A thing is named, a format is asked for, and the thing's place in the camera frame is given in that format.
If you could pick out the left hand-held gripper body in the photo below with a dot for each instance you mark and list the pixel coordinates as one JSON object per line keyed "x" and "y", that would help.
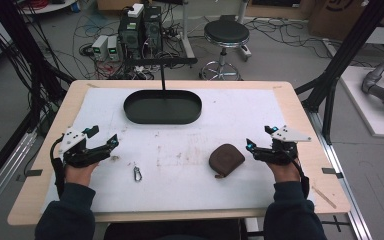
{"x": 75, "y": 151}

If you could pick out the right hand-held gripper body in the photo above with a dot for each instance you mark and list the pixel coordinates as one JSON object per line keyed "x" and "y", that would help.
{"x": 281, "y": 151}

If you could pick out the person's right hand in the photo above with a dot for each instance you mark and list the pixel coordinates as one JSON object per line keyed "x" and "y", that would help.
{"x": 285, "y": 172}

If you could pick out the person's left hand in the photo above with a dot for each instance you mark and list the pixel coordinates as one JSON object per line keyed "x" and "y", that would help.
{"x": 80, "y": 173}

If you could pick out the brown zip pouch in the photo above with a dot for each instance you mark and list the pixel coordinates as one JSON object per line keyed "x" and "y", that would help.
{"x": 226, "y": 160}

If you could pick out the wooden table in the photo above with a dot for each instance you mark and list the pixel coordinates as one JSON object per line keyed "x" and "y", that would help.
{"x": 320, "y": 156}

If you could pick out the black tape strip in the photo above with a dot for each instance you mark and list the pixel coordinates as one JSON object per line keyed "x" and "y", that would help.
{"x": 34, "y": 173}
{"x": 331, "y": 171}

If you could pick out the thin wooden stick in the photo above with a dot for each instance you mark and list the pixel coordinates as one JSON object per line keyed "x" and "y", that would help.
{"x": 324, "y": 197}

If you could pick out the black oval tray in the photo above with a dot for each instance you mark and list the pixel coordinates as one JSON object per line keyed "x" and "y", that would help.
{"x": 162, "y": 108}

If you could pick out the white table mat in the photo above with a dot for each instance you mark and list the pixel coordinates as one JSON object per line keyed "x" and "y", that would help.
{"x": 180, "y": 186}

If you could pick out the grey bench power supply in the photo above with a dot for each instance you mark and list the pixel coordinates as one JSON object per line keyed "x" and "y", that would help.
{"x": 113, "y": 48}
{"x": 99, "y": 47}

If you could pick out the white platform board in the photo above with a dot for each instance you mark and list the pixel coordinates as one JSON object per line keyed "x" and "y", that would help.
{"x": 363, "y": 110}

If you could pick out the black stand with crossbar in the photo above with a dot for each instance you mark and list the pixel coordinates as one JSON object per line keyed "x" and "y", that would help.
{"x": 161, "y": 62}

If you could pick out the black computer tower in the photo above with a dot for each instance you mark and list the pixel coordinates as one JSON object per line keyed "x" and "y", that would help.
{"x": 130, "y": 36}
{"x": 152, "y": 30}

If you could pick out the black round stool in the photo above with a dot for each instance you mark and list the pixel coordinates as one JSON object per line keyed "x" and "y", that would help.
{"x": 226, "y": 32}

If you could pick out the person's dark pants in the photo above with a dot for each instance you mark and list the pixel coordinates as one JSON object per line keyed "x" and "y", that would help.
{"x": 173, "y": 231}

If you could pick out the white desk leg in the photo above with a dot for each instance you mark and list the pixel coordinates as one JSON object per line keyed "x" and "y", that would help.
{"x": 186, "y": 33}

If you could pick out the white box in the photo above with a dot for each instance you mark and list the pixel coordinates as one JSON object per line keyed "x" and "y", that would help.
{"x": 135, "y": 10}

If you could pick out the cardboard box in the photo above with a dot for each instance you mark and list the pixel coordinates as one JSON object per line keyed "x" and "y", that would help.
{"x": 336, "y": 16}

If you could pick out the aluminium rail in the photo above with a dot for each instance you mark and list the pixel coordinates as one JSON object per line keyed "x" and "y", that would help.
{"x": 343, "y": 186}
{"x": 3, "y": 176}

